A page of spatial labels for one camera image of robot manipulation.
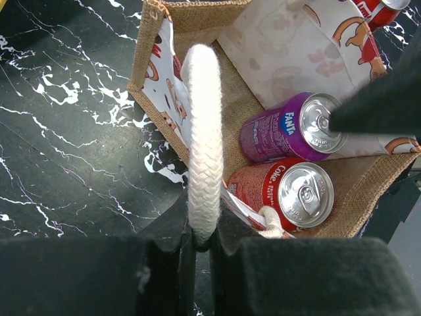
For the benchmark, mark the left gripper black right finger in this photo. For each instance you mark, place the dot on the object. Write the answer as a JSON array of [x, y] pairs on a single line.
[[252, 275]]

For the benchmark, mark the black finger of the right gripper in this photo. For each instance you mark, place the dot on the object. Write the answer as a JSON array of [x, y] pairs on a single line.
[[388, 105]]

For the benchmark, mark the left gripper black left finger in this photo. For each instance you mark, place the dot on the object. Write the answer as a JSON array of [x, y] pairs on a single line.
[[145, 274]]

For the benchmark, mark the red soda can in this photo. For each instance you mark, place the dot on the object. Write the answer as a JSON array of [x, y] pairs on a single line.
[[380, 13]]

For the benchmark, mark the patterned canvas tote bag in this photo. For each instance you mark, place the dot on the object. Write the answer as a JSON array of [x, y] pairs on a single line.
[[201, 69]]

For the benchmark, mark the purple can front left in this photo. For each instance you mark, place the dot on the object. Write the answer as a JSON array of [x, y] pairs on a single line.
[[301, 192]]

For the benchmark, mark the purple can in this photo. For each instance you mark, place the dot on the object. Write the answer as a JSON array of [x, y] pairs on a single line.
[[301, 192], [298, 127]]

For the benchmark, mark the purple can front right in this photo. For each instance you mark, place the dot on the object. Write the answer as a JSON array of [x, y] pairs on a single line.
[[298, 127]]

